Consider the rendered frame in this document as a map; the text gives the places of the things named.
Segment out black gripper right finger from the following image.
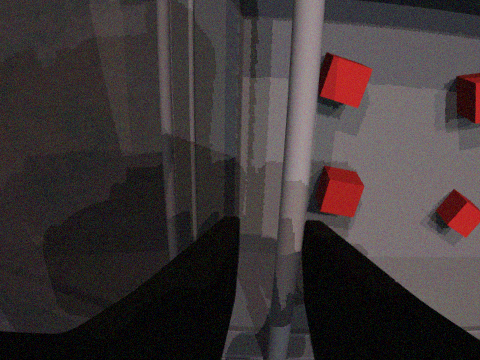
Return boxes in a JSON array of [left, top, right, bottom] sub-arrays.
[[301, 220, 480, 360]]

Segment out grey plastic tray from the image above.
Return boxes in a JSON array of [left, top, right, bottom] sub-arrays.
[[156, 0, 480, 360]]

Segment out small red block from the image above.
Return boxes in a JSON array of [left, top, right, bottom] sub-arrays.
[[456, 72, 480, 124], [317, 52, 373, 109], [436, 188, 480, 237], [315, 165, 364, 217]]

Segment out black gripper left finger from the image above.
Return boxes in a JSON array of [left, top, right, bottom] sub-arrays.
[[0, 217, 240, 360]]

